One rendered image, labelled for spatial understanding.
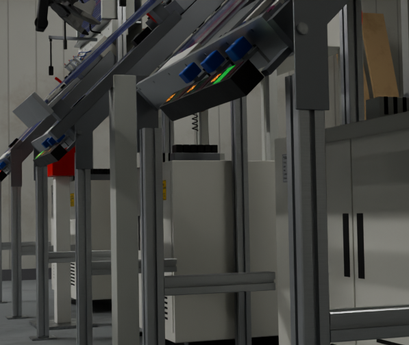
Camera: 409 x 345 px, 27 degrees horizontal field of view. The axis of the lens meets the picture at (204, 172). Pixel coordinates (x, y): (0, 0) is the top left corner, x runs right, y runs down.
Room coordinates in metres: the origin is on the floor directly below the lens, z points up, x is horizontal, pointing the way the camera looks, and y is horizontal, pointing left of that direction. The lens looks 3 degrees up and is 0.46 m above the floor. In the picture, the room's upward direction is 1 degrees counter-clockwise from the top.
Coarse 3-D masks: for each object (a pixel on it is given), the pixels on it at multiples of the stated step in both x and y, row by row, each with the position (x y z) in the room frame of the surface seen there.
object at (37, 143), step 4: (68, 132) 2.60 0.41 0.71; (72, 132) 2.56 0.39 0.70; (40, 136) 2.99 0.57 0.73; (44, 136) 2.90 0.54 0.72; (48, 136) 2.85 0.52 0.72; (72, 136) 2.60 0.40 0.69; (36, 140) 3.06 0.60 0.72; (40, 140) 3.00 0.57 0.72; (44, 140) 2.96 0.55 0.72; (68, 140) 2.68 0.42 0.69; (72, 140) 2.64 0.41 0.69; (36, 144) 3.12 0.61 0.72; (40, 144) 3.06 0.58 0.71; (64, 144) 2.77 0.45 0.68; (68, 144) 2.73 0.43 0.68; (36, 148) 3.17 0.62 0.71; (40, 148) 3.11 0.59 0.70; (44, 148) 3.06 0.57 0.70; (48, 148) 3.01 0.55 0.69; (64, 148) 2.81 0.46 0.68
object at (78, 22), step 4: (68, 16) 2.37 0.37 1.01; (72, 16) 2.37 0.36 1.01; (68, 20) 2.38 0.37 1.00; (72, 20) 2.38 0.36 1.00; (76, 20) 2.40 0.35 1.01; (80, 20) 2.41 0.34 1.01; (72, 24) 2.39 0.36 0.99; (76, 24) 2.40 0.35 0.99; (80, 24) 2.42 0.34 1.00; (76, 28) 2.40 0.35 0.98; (80, 28) 2.41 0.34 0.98; (80, 32) 2.41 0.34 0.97; (84, 32) 2.42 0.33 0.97
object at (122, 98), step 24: (120, 96) 2.25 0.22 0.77; (120, 120) 2.25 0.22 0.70; (120, 144) 2.25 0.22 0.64; (120, 168) 2.24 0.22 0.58; (120, 192) 2.24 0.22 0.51; (120, 216) 2.24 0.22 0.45; (120, 240) 2.24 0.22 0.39; (120, 264) 2.24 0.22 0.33; (120, 288) 2.24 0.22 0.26; (120, 312) 2.24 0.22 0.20; (120, 336) 2.24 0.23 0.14
